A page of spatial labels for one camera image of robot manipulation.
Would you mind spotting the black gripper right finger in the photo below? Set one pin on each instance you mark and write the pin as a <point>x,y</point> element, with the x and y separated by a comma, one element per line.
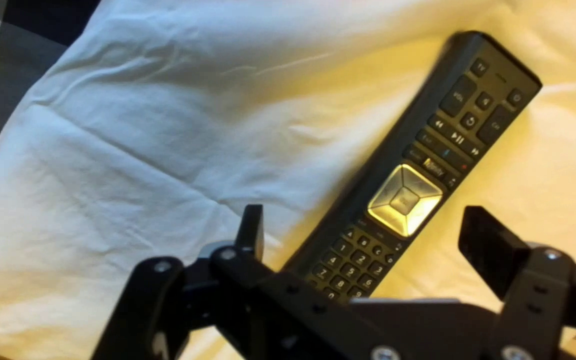
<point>490,249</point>

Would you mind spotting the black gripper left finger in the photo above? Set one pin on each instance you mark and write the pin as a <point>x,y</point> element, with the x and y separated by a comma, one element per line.
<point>250,232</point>

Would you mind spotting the black tv remote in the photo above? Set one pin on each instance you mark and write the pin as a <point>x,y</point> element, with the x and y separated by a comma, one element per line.
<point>471,98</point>

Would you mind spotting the white pillow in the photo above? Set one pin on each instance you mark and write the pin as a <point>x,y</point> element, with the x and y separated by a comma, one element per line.
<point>166,118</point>

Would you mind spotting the plaid bed comforter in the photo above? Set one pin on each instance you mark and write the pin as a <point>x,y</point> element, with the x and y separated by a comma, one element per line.
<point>33,37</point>

